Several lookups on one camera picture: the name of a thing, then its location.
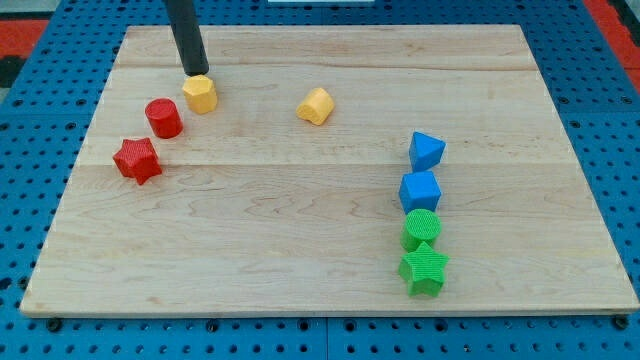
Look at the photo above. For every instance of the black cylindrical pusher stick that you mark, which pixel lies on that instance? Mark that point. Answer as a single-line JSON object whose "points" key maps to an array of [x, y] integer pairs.
{"points": [[187, 35]]}

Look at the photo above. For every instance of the yellow hexagon block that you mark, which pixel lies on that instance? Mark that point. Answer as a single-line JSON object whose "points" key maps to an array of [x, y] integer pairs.
{"points": [[200, 94]]}

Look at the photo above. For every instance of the red cylinder block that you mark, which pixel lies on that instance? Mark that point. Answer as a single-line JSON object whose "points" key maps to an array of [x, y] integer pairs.
{"points": [[163, 117]]}

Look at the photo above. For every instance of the red star block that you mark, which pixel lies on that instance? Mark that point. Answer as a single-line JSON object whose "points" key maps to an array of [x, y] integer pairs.
{"points": [[137, 159]]}

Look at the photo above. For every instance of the light wooden board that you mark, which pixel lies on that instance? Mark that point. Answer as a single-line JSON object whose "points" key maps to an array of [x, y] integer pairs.
{"points": [[258, 213]]}

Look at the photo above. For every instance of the blue triangle block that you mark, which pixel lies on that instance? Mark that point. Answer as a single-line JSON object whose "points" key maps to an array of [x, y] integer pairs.
{"points": [[425, 152]]}

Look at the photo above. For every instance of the blue cube block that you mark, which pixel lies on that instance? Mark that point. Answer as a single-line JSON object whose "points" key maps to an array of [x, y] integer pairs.
{"points": [[419, 190]]}

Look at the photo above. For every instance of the green cylinder block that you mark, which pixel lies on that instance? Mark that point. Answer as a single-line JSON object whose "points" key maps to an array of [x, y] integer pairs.
{"points": [[421, 226]]}

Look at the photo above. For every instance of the green star block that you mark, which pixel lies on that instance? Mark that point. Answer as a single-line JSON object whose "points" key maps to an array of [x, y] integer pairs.
{"points": [[423, 271]]}

